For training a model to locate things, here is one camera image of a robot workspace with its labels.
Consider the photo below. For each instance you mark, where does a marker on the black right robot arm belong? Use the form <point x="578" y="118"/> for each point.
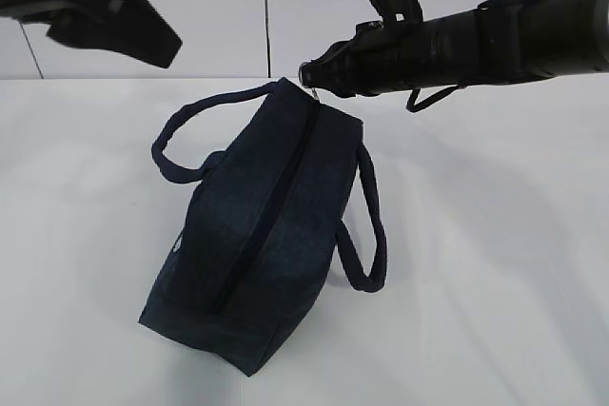
<point x="500" y="42"/>

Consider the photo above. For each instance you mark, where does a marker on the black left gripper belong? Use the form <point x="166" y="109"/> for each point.
<point x="130" y="27"/>

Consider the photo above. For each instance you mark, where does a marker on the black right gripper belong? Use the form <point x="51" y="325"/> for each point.
<point x="377" y="59"/>

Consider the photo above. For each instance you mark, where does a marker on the dark navy fabric lunch bag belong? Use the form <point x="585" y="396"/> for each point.
<point x="294" y="190"/>

